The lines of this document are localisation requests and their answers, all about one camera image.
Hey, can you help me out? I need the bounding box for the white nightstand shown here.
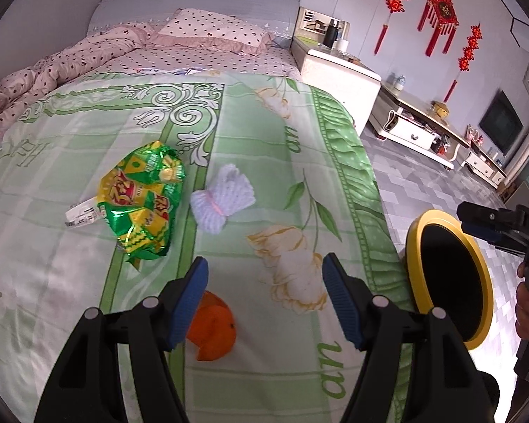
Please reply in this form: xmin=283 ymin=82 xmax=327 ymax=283
xmin=290 ymin=6 xmax=382 ymax=137

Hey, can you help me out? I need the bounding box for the white low cabinet with drawer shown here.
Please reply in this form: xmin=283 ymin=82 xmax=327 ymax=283
xmin=368 ymin=83 xmax=470 ymax=170

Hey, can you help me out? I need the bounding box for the polka dot bed sheet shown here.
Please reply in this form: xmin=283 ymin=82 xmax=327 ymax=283
xmin=101 ymin=46 xmax=300 ymax=75

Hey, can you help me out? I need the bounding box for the black television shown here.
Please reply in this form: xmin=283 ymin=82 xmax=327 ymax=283
xmin=478 ymin=89 xmax=524 ymax=156

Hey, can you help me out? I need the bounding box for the pink polka dot quilt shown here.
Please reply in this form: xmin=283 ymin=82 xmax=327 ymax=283
xmin=0 ymin=22 xmax=159 ymax=159

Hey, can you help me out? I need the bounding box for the white striped paper wrapper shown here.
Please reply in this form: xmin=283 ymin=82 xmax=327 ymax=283
xmin=65 ymin=198 xmax=102 ymax=230

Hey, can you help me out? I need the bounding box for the person's right hand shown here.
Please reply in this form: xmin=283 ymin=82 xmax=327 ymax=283
xmin=514 ymin=263 xmax=529 ymax=340

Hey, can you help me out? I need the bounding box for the green foil snack bag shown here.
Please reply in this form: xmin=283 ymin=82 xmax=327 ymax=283
xmin=96 ymin=140 xmax=186 ymax=269

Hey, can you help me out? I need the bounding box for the small white low cabinet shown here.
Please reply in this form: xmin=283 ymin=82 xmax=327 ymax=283
xmin=461 ymin=141 xmax=510 ymax=188

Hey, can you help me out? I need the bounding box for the green printed bed cover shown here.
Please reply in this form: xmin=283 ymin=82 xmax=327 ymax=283
xmin=0 ymin=70 xmax=413 ymax=423

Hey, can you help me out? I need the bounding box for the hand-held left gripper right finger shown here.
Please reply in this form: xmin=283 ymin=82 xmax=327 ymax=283
xmin=322 ymin=253 xmax=483 ymax=423

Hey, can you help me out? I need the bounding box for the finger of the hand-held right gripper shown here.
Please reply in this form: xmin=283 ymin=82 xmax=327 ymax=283
xmin=457 ymin=202 xmax=517 ymax=232
xmin=489 ymin=229 xmax=529 ymax=254

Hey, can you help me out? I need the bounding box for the pink polka dot pillow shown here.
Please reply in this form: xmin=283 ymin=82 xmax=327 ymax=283
xmin=147 ymin=8 xmax=276 ymax=56

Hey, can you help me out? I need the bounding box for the orange peel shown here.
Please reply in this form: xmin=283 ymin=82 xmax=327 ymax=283
xmin=186 ymin=291 xmax=238 ymax=362

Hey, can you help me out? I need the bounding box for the white foam fruit net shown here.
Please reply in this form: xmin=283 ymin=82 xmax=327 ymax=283
xmin=189 ymin=164 xmax=255 ymax=232

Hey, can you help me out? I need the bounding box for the white standing appliance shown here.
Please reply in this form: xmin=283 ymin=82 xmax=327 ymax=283
xmin=505 ymin=128 xmax=529 ymax=186

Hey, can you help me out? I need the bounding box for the yellow trash bin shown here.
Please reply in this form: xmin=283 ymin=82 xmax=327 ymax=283
xmin=399 ymin=210 xmax=494 ymax=351

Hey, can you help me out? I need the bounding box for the grey bed headboard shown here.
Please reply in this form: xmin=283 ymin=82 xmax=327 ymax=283
xmin=89 ymin=0 xmax=303 ymax=49

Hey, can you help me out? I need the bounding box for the red square knot decoration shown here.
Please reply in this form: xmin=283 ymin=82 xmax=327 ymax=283
xmin=416 ymin=0 xmax=461 ymax=56

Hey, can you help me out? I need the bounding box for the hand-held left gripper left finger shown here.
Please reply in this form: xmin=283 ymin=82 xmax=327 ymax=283
xmin=46 ymin=256 xmax=210 ymax=423

